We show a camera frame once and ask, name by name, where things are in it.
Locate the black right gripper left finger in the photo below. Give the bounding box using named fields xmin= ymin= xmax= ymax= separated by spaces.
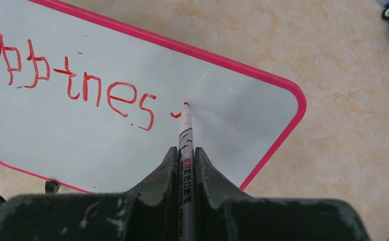
xmin=0 ymin=147 xmax=178 ymax=240

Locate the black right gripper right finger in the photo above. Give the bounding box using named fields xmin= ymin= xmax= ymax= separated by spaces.
xmin=195 ymin=147 xmax=369 ymax=240

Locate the red whiteboard marker pen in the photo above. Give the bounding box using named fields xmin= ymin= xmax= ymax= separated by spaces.
xmin=178 ymin=102 xmax=197 ymax=240

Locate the red framed whiteboard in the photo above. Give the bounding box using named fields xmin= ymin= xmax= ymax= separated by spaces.
xmin=0 ymin=1 xmax=307 ymax=192

